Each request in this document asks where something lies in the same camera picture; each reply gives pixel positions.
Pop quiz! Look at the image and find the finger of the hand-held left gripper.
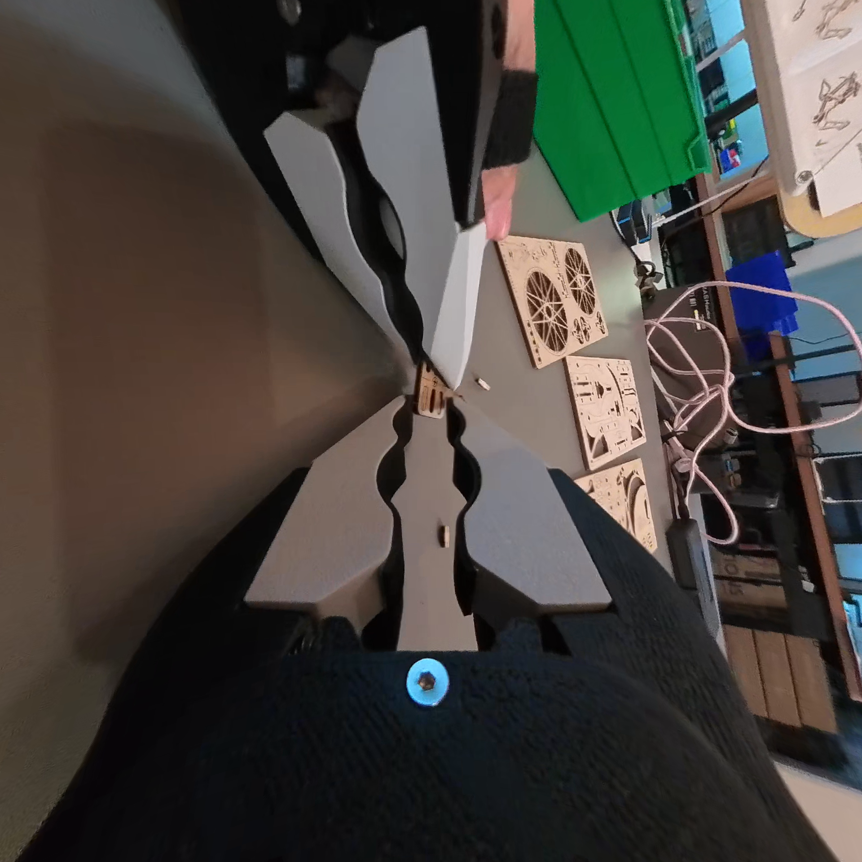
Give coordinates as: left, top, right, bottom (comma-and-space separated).
263, 110, 425, 359
354, 26, 488, 391

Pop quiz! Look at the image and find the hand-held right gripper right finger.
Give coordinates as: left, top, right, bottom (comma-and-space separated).
446, 403, 615, 652

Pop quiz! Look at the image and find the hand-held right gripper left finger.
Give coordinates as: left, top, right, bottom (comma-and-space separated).
244, 396, 410, 652

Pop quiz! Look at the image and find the small slotted wooden part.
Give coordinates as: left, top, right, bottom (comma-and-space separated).
415, 362, 450, 420

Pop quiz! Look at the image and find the arc-pattern wooden parts sheet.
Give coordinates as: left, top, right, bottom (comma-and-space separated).
574, 458, 658, 554

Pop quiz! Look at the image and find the wheel-pattern wooden parts sheet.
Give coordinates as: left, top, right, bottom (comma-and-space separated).
496, 235, 610, 370

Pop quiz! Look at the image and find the slotted wooden parts sheet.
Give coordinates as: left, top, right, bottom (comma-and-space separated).
564, 356, 648, 471

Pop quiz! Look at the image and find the person's left hand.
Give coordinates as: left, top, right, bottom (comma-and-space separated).
481, 0, 537, 242

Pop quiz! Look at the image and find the black power adapter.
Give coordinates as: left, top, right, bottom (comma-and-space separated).
665, 517, 709, 594

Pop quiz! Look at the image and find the green plastic bin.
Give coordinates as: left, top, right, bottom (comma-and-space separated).
533, 0, 712, 224

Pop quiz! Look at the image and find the small blue device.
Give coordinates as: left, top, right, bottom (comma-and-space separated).
614, 201, 655, 245

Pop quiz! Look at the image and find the black equipment box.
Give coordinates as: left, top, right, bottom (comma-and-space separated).
643, 283, 738, 435

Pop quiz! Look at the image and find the blue plastic bin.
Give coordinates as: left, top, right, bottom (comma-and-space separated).
725, 251, 800, 361

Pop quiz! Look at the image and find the instruction sheet on clipboard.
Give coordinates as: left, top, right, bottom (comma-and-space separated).
741, 0, 862, 238

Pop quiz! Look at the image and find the pink cable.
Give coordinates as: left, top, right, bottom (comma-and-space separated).
643, 278, 862, 548

